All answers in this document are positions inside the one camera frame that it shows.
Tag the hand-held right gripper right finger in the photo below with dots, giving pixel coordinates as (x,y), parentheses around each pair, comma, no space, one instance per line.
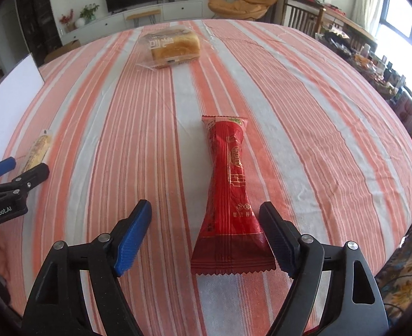
(279,238)

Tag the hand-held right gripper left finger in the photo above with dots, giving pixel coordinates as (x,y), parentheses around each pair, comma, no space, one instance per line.
(132,238)

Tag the beige cake packet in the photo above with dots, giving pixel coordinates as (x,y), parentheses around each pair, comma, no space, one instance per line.
(38,150)

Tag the red snack packet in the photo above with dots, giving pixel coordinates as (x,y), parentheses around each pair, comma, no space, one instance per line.
(232,182)

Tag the white board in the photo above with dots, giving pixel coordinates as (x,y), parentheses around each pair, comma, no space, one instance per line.
(13,84)

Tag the orange striped tablecloth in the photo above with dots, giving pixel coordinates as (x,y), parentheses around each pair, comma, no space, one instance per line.
(314,129)

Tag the brown cardboard box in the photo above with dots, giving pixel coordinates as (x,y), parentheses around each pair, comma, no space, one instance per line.
(64,49)

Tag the floral patterned fabric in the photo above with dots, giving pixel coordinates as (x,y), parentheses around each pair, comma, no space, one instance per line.
(405,273)

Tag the dark cabinet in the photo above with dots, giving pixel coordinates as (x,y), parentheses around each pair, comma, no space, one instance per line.
(38,21)

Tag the red flowers in vase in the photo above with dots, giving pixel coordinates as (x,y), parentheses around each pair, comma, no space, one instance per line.
(66,21)

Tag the leafy plant in white vase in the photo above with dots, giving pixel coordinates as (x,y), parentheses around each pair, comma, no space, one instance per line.
(88,13)

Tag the bread loaf in clear bag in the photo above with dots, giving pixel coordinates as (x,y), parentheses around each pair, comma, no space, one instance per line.
(176,47)

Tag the clutter of small items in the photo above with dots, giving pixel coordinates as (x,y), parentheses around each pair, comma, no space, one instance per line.
(395,84)

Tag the wooden bench with metal legs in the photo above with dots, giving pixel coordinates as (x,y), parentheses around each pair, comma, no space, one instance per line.
(141,14)

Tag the white television cabinet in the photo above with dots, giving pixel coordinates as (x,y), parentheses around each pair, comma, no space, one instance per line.
(181,8)

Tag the wooden dining table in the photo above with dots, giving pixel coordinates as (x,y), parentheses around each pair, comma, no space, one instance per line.
(349,24)

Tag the dark wooden chair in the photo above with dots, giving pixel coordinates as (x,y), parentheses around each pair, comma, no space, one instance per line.
(302,14)

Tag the orange lounge chair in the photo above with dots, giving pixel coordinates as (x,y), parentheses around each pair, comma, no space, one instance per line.
(242,3)

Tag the sheer window curtain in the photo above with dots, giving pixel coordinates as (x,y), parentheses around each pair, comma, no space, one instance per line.
(367,0)

